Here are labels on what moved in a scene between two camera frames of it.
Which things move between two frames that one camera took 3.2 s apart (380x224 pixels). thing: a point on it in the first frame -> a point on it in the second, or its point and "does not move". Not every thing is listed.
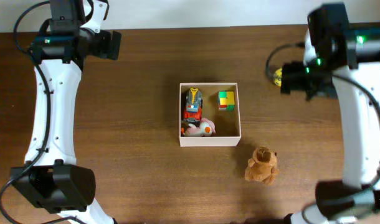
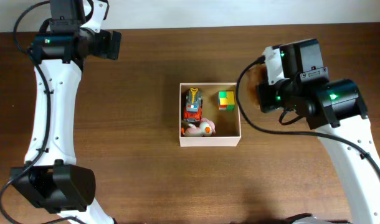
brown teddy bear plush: x=263 y=167 -> x=257 y=73
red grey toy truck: x=194 y=105 does not move
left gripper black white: x=111 y=51 does not move
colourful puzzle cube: x=227 y=101 does not move
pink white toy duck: x=207 y=129 does not move
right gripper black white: x=290 y=78 -> x=266 y=102
